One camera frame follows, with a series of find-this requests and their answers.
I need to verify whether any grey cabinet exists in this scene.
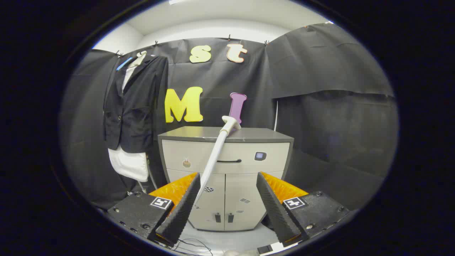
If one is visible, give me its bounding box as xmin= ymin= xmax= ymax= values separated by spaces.
xmin=157 ymin=126 xmax=295 ymax=231

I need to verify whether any black backdrop cloth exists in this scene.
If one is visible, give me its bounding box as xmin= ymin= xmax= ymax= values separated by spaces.
xmin=60 ymin=23 xmax=398 ymax=210

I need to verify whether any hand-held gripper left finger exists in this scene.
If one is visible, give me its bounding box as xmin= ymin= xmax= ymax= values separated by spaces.
xmin=107 ymin=172 xmax=201 ymax=247

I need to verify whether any white clothes hanger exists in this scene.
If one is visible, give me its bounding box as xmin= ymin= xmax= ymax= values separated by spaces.
xmin=130 ymin=51 xmax=147 ymax=69

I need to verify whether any black suit jacket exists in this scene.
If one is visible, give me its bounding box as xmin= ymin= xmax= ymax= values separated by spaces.
xmin=103 ymin=55 xmax=169 ymax=153

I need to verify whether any white undergarment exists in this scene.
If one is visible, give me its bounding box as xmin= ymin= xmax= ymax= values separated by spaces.
xmin=108 ymin=64 xmax=150 ymax=182

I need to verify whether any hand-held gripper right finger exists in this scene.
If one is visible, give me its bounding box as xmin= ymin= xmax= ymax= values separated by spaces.
xmin=256 ymin=172 xmax=350 ymax=247

